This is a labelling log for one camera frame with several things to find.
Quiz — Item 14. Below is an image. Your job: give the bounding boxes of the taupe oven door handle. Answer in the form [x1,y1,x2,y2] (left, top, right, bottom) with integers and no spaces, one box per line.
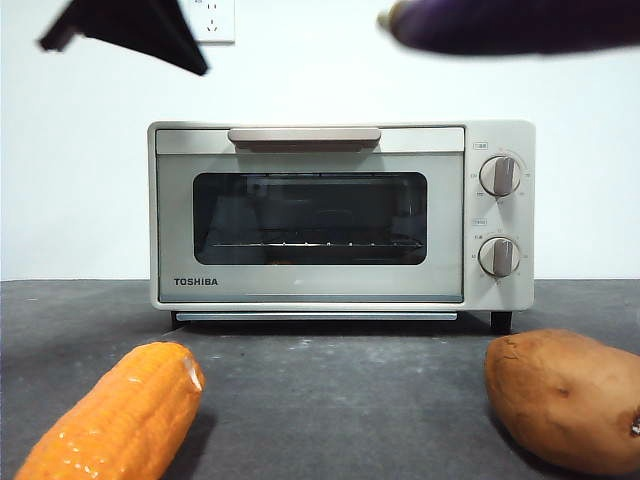
[228,127,382,153]

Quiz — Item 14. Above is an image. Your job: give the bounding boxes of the glass-window oven door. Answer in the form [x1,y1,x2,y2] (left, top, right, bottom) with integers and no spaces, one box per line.
[155,127,466,305]

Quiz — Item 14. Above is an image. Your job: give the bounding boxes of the purple eggplant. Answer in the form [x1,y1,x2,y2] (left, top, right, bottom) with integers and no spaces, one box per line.
[375,0,640,59]

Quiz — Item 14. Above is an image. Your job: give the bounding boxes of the silver oven crumb tray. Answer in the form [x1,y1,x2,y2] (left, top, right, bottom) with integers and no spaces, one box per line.
[172,310,459,323]

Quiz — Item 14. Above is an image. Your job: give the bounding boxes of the taupe oven knob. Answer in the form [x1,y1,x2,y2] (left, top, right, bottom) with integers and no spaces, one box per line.
[478,154,522,197]
[478,236,521,278]

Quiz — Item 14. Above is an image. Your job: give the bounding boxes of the white Toshiba toaster oven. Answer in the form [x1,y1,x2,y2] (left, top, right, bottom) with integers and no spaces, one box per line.
[147,119,537,334]

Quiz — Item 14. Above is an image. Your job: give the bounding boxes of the orange corn cob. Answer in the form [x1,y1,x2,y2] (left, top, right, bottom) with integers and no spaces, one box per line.
[13,341,207,480]

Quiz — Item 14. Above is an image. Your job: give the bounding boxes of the brown sweet potato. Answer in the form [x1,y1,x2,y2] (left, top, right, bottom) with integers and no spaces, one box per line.
[483,328,640,475]

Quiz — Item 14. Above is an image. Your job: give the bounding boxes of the white wall socket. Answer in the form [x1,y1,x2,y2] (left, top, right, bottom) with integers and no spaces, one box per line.
[187,0,236,46]

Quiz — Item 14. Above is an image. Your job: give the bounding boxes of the oven wire rack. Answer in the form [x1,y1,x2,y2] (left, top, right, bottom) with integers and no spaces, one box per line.
[207,238,425,250]

